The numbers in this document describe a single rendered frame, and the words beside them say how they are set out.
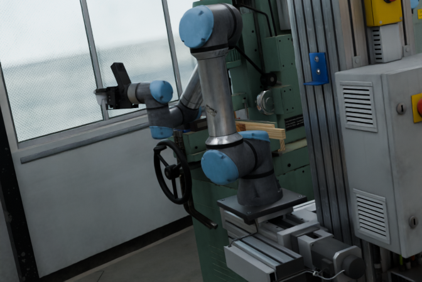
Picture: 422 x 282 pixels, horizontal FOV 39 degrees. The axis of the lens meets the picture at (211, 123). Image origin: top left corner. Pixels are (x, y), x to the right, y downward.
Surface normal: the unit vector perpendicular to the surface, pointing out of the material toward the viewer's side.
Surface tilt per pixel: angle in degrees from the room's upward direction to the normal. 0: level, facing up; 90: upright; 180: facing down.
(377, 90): 90
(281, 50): 90
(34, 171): 90
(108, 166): 90
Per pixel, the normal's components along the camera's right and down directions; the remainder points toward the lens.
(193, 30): -0.63, 0.11
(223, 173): -0.60, 0.37
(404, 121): 0.42, 0.09
